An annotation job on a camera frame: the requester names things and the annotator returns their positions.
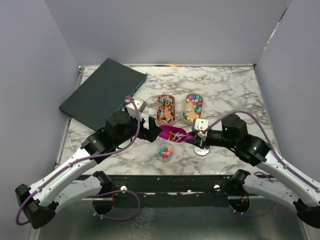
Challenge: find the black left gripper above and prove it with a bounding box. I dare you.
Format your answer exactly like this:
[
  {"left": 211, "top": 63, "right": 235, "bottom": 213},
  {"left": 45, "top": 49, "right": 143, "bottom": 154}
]
[{"left": 115, "top": 107, "right": 162, "bottom": 147}]

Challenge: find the silver round jar lid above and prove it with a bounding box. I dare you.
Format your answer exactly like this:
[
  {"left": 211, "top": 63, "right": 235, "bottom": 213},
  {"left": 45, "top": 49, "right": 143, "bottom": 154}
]
[{"left": 193, "top": 146, "right": 210, "bottom": 156}]

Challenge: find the purple plastic scoop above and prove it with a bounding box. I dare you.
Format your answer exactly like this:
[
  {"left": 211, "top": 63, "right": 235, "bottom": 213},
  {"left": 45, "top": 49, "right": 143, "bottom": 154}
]
[{"left": 158, "top": 125, "right": 196, "bottom": 143}]

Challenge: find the pink tray of lollipops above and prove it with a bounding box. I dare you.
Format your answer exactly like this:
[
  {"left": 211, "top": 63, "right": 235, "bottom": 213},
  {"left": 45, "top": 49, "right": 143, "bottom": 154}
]
[{"left": 156, "top": 94, "right": 176, "bottom": 126}]

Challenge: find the beige tray of star candies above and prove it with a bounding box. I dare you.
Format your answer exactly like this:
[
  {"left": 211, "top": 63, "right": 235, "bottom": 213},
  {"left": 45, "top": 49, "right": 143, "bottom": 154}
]
[{"left": 181, "top": 93, "right": 204, "bottom": 125}]

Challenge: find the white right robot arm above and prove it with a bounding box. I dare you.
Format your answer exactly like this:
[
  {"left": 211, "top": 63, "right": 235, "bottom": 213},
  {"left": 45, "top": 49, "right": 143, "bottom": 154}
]
[{"left": 188, "top": 111, "right": 320, "bottom": 229}]

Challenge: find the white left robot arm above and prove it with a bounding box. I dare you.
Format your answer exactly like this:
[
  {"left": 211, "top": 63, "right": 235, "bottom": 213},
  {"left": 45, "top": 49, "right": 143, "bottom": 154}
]
[{"left": 15, "top": 111, "right": 162, "bottom": 229}]

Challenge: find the clear plastic jar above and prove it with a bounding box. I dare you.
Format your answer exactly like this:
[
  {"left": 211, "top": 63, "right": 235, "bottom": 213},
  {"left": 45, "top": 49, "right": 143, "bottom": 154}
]
[{"left": 156, "top": 144, "right": 175, "bottom": 163}]

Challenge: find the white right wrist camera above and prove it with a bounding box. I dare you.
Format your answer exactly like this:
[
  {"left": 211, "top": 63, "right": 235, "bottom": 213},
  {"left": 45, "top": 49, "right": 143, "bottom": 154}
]
[{"left": 191, "top": 118, "right": 209, "bottom": 139}]

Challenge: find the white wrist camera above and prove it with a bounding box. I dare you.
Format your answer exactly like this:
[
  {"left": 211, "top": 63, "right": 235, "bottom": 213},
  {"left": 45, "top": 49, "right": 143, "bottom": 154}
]
[
  {"left": 126, "top": 98, "right": 147, "bottom": 118},
  {"left": 191, "top": 118, "right": 209, "bottom": 139}
]

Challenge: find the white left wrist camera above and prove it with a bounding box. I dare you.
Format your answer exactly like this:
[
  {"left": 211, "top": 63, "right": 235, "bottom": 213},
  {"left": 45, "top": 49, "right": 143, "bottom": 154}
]
[{"left": 126, "top": 98, "right": 147, "bottom": 118}]

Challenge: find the dark teal network switch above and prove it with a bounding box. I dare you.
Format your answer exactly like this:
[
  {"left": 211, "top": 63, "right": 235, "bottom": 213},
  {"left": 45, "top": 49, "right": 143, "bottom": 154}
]
[{"left": 59, "top": 58, "right": 147, "bottom": 131}]

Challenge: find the black mounting rail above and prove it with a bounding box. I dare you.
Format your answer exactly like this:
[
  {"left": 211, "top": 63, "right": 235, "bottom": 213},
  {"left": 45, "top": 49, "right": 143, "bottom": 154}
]
[{"left": 108, "top": 175, "right": 245, "bottom": 208}]

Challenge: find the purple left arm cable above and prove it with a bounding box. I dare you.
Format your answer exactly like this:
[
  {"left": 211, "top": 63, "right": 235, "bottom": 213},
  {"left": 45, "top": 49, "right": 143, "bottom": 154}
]
[{"left": 16, "top": 96, "right": 141, "bottom": 226}]

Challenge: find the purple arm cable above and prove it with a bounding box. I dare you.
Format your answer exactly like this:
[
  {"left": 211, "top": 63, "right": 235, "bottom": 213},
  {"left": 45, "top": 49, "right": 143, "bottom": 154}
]
[
  {"left": 202, "top": 110, "right": 320, "bottom": 217},
  {"left": 16, "top": 96, "right": 141, "bottom": 226}
]

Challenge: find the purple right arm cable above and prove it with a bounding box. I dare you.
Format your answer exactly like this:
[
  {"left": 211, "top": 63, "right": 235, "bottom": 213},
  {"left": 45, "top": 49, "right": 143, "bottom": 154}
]
[{"left": 202, "top": 110, "right": 320, "bottom": 217}]

